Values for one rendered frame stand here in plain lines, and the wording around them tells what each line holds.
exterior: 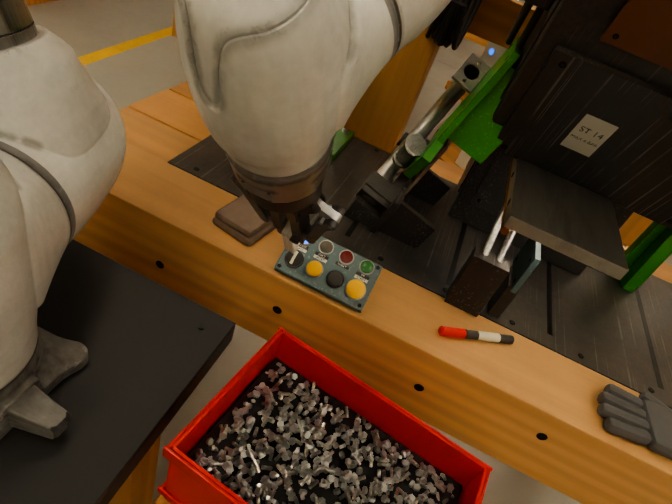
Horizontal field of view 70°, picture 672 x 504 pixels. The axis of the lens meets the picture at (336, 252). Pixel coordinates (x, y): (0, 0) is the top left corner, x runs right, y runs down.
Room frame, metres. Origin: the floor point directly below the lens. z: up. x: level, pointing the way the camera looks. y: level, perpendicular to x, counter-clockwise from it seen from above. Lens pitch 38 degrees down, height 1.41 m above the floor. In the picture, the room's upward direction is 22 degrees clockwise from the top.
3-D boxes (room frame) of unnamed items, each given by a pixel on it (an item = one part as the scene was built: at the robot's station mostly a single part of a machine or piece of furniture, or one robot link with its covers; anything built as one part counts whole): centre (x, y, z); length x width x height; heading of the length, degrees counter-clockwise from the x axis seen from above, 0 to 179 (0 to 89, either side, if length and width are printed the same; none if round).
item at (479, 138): (0.80, -0.14, 1.17); 0.13 x 0.12 x 0.20; 83
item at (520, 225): (0.74, -0.29, 1.11); 0.39 x 0.16 x 0.03; 173
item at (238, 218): (0.63, 0.15, 0.91); 0.10 x 0.08 x 0.03; 163
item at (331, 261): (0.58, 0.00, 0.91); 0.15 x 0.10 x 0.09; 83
